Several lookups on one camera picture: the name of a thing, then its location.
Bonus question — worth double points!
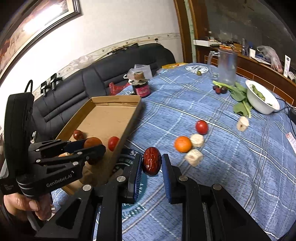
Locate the small dark red jujube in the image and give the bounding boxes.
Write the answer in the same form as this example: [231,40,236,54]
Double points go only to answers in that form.
[73,130,85,141]

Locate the orange mandarin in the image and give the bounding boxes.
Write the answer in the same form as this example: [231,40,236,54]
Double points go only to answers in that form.
[174,136,192,153]
[84,137,102,148]

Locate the large dark red jujube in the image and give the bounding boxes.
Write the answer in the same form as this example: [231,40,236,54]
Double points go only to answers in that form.
[142,147,162,176]

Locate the red tomato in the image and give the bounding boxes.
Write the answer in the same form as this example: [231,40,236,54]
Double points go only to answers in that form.
[108,136,119,152]
[196,120,208,135]

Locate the white yam chunk cube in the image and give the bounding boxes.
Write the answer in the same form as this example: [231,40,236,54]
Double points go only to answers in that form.
[185,149,204,167]

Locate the beige yam chunk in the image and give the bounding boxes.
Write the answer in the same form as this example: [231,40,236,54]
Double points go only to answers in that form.
[58,152,71,157]

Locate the person left hand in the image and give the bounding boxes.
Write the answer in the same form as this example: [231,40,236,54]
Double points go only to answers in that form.
[4,193,52,221]

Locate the brown cardboard tray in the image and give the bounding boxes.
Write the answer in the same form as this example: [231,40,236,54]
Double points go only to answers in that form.
[57,95,142,195]

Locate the black leather sofa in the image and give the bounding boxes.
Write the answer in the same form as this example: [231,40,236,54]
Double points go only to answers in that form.
[31,43,175,142]

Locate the white yam chunk small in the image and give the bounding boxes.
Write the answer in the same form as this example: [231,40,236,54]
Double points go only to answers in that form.
[190,133,204,148]

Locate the blue plaid tablecloth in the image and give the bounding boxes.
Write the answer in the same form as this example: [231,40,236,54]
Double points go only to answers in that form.
[52,63,296,241]

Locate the red plastic bag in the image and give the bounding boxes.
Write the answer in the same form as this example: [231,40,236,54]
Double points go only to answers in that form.
[109,82,130,95]

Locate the black clips on sofa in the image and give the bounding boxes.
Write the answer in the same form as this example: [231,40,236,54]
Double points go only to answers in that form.
[40,73,63,97]

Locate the dark jam jar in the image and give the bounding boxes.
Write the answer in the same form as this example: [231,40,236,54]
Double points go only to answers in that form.
[129,71,151,98]

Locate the white yam chunk far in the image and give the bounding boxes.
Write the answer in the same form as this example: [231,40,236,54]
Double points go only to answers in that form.
[236,116,249,132]

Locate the dark plums cluster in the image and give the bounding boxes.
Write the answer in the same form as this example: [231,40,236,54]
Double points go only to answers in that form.
[213,85,228,94]

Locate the clear plastic bag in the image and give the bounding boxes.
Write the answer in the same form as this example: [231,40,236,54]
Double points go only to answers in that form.
[123,64,152,79]

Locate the green leafy vegetable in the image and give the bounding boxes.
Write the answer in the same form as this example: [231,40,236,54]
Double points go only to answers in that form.
[213,80,252,118]

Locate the yellow packet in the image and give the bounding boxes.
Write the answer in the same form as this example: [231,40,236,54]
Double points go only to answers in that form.
[162,63,187,69]

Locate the white bowl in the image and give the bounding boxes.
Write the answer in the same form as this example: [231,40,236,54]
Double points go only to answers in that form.
[245,80,280,115]

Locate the clear glass pitcher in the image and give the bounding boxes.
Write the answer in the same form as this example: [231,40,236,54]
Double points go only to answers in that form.
[207,49,237,85]

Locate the white red label card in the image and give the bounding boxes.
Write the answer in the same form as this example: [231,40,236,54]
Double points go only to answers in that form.
[285,132,296,154]

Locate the black power adapter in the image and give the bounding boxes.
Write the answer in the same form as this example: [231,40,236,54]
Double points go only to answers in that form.
[288,108,296,125]

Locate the pink plastic bag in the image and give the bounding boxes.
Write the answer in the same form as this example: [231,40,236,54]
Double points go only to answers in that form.
[257,45,283,73]

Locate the wooden sideboard cabinet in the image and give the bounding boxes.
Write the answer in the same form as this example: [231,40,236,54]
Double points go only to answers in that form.
[174,1,295,105]

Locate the white blue box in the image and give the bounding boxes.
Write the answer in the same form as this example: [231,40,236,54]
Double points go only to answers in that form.
[283,55,290,78]

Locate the framed wall painting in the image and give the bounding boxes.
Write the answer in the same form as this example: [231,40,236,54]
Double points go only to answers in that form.
[1,0,81,82]

